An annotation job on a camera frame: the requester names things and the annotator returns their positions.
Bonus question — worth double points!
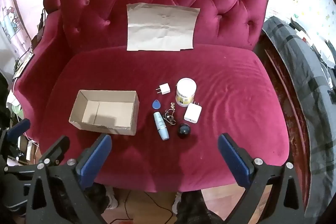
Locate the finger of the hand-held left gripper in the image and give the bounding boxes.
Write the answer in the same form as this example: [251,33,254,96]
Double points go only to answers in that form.
[39,135,70,165]
[7,118,31,143]

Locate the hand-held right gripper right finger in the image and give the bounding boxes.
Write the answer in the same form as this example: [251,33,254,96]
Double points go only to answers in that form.
[218,133,306,224]

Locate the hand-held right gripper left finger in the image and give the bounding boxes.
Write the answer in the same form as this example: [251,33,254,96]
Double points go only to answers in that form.
[26,133,113,224]

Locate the cardboard box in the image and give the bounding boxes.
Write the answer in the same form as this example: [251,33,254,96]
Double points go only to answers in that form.
[69,90,140,136]

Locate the glossy black ball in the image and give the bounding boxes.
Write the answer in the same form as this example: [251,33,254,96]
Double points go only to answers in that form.
[177,123,192,139]

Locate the large white charger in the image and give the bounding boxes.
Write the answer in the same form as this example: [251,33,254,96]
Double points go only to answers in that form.
[183,101,202,124]

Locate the light blue cosmetic tube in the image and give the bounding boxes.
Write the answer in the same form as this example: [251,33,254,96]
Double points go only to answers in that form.
[153,112,170,141]

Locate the metal keychain with beads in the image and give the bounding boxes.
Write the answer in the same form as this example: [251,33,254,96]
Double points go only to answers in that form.
[162,102,177,125]

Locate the cotton swab jar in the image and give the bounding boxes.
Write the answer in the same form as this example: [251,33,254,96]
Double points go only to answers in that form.
[175,78,197,107]

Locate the person's left leg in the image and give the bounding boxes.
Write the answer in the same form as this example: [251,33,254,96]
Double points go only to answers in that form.
[87,182,112,215]

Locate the person's leg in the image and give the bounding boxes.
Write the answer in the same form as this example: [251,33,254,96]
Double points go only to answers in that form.
[87,182,112,215]
[177,190,222,224]

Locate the white left shoe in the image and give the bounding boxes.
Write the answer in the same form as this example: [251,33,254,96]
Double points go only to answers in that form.
[105,185,119,210]

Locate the white shoe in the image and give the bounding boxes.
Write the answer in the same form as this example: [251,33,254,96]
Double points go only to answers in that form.
[172,192,182,214]
[105,185,119,210]

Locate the person's right leg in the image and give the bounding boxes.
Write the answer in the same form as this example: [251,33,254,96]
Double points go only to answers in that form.
[177,190,222,224]

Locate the white right shoe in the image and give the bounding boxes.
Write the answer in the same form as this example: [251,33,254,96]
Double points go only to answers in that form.
[172,192,182,214]

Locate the red tufted velvet sofa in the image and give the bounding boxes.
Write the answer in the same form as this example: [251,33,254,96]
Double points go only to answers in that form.
[13,0,290,193]

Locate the brown box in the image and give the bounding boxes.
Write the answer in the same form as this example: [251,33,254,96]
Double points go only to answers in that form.
[31,29,44,45]

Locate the small white charger cube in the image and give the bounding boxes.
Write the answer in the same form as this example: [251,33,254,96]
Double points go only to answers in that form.
[155,84,171,96]

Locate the pink cartoon cat curtain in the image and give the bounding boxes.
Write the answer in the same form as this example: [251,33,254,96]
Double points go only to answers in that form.
[0,0,32,56]

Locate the grey plaid blanket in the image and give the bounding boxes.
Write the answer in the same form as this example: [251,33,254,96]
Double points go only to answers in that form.
[262,16,336,219]

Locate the brown paper sheet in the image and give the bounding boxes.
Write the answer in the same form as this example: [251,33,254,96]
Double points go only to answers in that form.
[126,3,201,52]

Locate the dark red wooden frame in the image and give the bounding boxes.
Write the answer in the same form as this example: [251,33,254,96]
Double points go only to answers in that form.
[259,32,310,211]

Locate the black floor cable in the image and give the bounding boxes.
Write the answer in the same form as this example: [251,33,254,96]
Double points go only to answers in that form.
[123,189,174,224]

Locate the black strap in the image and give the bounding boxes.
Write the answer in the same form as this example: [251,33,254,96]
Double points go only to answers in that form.
[39,7,48,30]

